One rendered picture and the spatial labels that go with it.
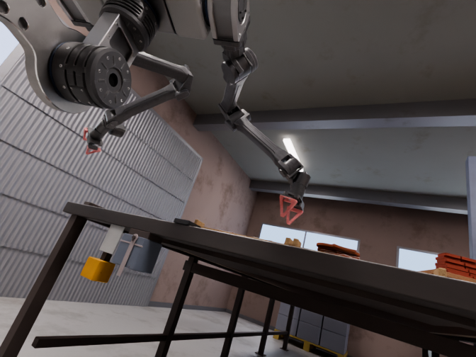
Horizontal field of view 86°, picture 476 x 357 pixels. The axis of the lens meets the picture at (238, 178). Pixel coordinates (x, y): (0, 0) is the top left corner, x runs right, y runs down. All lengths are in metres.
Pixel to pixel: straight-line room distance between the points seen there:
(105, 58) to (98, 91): 0.08
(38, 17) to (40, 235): 2.97
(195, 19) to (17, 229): 2.99
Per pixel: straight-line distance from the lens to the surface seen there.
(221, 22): 0.82
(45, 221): 3.52
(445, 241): 6.96
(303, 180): 1.04
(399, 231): 6.88
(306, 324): 5.68
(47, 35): 0.76
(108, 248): 1.27
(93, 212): 1.45
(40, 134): 3.43
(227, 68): 0.91
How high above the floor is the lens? 0.78
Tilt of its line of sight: 21 degrees up
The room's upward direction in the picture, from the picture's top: 17 degrees clockwise
